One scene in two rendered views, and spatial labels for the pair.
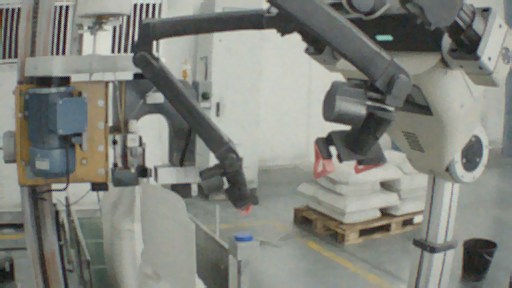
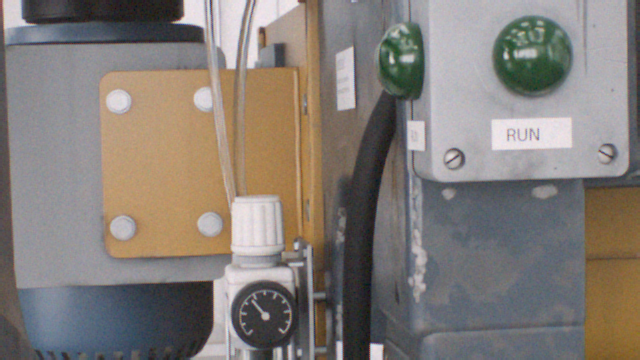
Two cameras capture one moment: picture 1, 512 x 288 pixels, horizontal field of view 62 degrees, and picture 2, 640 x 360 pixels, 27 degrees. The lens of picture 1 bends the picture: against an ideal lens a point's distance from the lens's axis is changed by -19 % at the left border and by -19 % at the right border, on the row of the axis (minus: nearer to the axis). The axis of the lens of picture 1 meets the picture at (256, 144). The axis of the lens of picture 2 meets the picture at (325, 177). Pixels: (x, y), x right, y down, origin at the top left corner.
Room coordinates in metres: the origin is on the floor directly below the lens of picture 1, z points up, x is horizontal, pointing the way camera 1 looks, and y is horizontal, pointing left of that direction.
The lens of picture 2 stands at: (1.72, -0.33, 1.27)
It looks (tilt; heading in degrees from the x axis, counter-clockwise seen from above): 3 degrees down; 107
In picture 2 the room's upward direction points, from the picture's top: 1 degrees counter-clockwise
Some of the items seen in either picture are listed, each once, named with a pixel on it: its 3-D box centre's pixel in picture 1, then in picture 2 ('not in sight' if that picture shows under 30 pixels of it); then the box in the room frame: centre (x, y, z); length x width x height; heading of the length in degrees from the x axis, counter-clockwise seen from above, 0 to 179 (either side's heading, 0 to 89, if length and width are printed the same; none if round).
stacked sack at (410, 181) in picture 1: (409, 178); not in sight; (4.45, -1.44, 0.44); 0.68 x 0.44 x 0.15; 115
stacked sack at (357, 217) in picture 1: (343, 207); not in sight; (4.32, -0.78, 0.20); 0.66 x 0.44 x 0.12; 25
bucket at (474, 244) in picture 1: (477, 260); not in sight; (2.98, -1.63, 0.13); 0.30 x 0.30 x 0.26
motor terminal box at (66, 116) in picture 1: (67, 119); not in sight; (1.21, 0.49, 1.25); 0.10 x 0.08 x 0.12; 140
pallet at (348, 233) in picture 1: (369, 215); not in sight; (4.49, -1.08, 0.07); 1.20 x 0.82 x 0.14; 117
